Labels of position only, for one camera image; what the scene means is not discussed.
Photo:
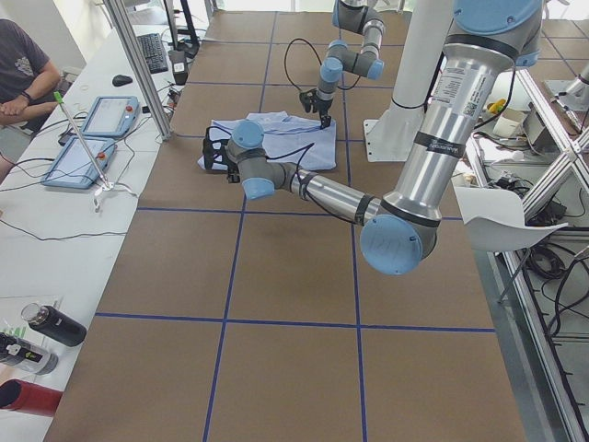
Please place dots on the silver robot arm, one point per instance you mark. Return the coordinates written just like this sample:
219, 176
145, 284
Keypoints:
479, 40
358, 17

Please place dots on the black computer mouse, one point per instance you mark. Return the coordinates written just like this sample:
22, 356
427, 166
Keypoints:
121, 80

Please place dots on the black water bottle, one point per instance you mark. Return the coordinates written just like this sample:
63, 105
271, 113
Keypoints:
53, 323

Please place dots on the white curved sheet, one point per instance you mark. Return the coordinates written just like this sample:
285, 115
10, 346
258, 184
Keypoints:
495, 220

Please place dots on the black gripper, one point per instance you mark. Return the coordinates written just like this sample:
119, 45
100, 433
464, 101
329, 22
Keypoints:
233, 171
321, 105

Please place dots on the grey labelled bottle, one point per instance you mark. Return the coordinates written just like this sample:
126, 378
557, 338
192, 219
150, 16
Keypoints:
26, 356

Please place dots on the seated person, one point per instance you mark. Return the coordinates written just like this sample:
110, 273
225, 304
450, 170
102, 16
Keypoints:
28, 79

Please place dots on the blue teach pendant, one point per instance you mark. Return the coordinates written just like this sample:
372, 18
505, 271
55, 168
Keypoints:
111, 116
73, 168

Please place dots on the blue teach pendant far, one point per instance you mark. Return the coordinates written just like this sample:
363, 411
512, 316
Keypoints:
111, 116

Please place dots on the metal rod with green tip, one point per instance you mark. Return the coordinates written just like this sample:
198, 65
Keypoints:
106, 184

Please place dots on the light blue striped shirt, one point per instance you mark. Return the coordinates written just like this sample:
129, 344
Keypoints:
284, 133

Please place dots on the black keyboard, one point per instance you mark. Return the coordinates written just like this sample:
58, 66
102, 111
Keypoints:
153, 51

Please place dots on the blue teach pendant near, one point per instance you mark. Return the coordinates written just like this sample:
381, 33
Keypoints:
73, 168

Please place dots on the aluminium frame post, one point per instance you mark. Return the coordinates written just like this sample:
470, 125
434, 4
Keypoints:
131, 46

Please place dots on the red cylinder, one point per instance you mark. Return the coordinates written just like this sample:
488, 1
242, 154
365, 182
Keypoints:
25, 397

